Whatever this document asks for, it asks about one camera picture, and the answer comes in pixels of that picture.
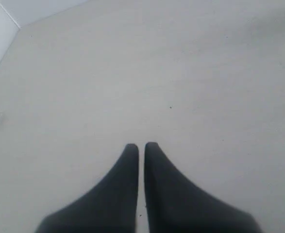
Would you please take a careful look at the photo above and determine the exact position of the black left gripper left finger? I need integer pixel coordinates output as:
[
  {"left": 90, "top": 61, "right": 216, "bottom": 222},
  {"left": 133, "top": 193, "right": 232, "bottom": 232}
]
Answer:
[{"left": 36, "top": 144, "right": 139, "bottom": 233}]

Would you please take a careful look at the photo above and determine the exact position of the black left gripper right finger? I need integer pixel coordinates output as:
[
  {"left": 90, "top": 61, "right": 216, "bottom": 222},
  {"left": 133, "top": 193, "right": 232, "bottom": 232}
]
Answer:
[{"left": 144, "top": 142, "right": 262, "bottom": 233}]

